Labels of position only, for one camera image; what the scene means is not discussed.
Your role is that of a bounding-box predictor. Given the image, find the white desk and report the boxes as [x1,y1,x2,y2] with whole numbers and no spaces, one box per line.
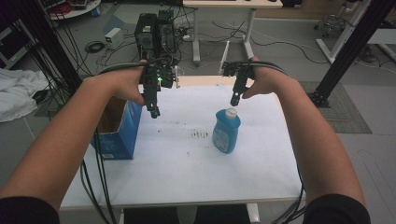
[182,0,284,75]

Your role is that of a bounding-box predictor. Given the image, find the white table sheet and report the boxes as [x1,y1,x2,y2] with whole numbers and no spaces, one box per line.
[60,85,306,209]

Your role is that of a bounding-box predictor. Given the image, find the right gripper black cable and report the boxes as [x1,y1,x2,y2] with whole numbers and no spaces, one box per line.
[247,60,308,224]

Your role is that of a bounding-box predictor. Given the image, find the black floor cable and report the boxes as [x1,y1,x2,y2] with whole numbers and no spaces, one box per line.
[211,21,332,65]

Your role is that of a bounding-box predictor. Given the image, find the person's left hand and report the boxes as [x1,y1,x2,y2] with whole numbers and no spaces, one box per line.
[102,59,149,107]

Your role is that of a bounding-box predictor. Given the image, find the coiled black cable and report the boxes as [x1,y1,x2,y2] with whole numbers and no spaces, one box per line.
[84,40,106,54]

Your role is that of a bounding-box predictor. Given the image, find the office chair base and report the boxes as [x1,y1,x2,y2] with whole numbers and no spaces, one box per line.
[313,13,347,39]

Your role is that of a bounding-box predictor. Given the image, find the black metal stand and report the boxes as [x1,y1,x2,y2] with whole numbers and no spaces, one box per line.
[307,0,396,109]
[14,0,84,96]

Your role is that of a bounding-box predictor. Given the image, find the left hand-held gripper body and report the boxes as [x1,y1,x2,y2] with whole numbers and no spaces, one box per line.
[141,57,180,108]

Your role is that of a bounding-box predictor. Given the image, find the grey floor mat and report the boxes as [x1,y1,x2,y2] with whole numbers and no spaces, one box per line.
[298,80,374,135]

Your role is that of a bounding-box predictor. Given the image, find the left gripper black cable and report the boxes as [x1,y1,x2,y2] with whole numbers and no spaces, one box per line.
[79,57,173,224]

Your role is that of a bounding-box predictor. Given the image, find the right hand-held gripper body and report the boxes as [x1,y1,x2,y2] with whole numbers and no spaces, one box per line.
[221,61,256,93]

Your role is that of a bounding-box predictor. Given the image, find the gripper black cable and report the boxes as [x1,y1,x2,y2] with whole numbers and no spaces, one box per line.
[79,57,173,224]
[247,60,308,224]

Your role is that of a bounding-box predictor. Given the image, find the black equipment rack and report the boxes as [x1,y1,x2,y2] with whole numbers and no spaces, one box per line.
[0,19,35,70]

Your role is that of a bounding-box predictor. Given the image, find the white cloth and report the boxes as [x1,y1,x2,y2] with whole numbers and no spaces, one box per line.
[0,67,51,123]

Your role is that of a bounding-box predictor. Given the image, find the small white box device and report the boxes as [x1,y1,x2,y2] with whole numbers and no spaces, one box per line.
[104,27,125,50]

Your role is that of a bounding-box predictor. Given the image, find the round white table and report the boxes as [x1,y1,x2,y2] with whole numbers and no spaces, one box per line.
[46,0,103,21]

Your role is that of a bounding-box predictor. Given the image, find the white metal stand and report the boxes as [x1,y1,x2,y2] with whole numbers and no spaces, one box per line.
[315,0,372,65]

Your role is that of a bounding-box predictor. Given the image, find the person's legs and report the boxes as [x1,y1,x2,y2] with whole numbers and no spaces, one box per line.
[123,203,251,224]

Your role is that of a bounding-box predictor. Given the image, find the blue cardboard box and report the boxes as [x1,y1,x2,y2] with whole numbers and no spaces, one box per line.
[90,96,144,161]

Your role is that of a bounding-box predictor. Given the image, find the blue detergent bottle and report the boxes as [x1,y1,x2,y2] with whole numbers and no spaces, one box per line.
[211,106,243,155]

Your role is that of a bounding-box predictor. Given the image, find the person's right hand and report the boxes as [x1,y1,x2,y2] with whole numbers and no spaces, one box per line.
[242,55,297,101]

